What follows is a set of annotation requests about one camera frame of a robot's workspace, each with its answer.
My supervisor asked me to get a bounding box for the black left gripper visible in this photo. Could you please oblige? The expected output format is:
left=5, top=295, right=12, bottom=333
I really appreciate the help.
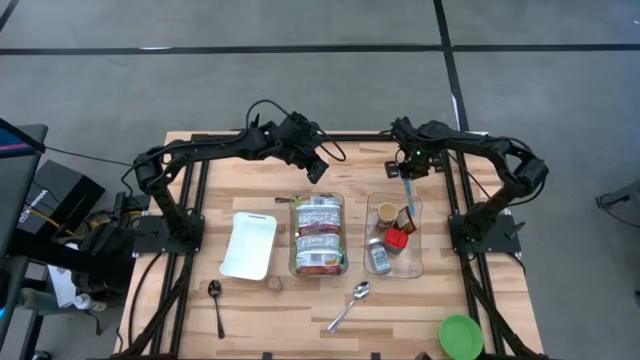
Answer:
left=272, top=112, right=331, bottom=185

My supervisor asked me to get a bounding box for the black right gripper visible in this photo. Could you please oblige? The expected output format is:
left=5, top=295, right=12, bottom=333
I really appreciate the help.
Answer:
left=384, top=116, right=444, bottom=181

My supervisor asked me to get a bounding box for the teal plastic spoon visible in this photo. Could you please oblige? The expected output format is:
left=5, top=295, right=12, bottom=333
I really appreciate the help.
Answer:
left=402, top=175, right=417, bottom=216

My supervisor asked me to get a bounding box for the jar with tan lid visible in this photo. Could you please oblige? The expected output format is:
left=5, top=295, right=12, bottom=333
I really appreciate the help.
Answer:
left=375, top=201, right=400, bottom=231

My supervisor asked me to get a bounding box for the green white purple packet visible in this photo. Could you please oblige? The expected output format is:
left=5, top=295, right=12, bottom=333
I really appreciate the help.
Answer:
left=294, top=194, right=344, bottom=237

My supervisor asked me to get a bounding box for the red square lid container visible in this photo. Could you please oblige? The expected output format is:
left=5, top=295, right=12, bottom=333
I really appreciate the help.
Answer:
left=383, top=228, right=410, bottom=254

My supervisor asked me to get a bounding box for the clear plastic bin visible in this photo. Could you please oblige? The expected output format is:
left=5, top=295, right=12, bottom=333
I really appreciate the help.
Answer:
left=288, top=192, right=350, bottom=279
left=363, top=192, right=426, bottom=280

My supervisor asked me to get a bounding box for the red green white packet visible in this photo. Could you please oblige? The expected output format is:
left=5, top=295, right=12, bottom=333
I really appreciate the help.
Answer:
left=295, top=234, right=347, bottom=276

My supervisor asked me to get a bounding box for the white rectangular tray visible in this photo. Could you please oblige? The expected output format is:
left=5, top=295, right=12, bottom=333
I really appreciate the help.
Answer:
left=218, top=211, right=279, bottom=282

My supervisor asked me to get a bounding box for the shiny silver spoon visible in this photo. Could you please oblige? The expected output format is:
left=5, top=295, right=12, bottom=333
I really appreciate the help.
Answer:
left=327, top=281, right=372, bottom=335

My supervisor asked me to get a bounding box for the dark metal spoon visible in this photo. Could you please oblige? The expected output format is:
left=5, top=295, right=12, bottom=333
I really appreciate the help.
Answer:
left=208, top=278, right=227, bottom=340

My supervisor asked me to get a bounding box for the grey metal stand foot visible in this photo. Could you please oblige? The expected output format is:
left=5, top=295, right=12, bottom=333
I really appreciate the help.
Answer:
left=594, top=179, right=640, bottom=210

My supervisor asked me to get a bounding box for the black bulky equipment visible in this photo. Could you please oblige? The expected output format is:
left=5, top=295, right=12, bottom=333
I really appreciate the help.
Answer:
left=9, top=219, right=136, bottom=296

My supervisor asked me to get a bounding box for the black cardboard box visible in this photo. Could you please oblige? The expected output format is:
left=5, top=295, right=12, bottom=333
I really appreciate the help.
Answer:
left=19, top=159, right=106, bottom=236

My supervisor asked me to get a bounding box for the white paper sheet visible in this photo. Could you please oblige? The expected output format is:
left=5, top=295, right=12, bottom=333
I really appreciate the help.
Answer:
left=47, top=264, right=94, bottom=309

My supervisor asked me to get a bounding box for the computer screen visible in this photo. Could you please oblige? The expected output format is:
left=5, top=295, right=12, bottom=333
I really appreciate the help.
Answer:
left=0, top=118, right=46, bottom=159

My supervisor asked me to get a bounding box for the olive fabric bundle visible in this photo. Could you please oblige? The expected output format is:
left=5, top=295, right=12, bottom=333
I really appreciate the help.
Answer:
left=19, top=287, right=69, bottom=312

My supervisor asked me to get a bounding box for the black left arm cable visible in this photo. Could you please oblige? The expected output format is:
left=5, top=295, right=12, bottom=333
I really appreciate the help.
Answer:
left=244, top=98, right=348, bottom=164

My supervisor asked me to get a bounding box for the black floor cable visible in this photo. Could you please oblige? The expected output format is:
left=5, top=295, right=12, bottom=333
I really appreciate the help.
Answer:
left=597, top=192, right=640, bottom=231

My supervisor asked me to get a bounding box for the thin black cable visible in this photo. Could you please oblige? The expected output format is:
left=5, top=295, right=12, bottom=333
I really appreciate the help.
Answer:
left=44, top=146, right=136, bottom=169

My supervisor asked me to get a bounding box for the thick black cable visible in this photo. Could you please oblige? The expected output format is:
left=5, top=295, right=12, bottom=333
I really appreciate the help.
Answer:
left=127, top=252, right=166, bottom=351

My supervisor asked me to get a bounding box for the yellow cable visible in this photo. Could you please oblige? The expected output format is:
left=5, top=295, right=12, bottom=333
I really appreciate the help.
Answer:
left=29, top=207, right=76, bottom=236

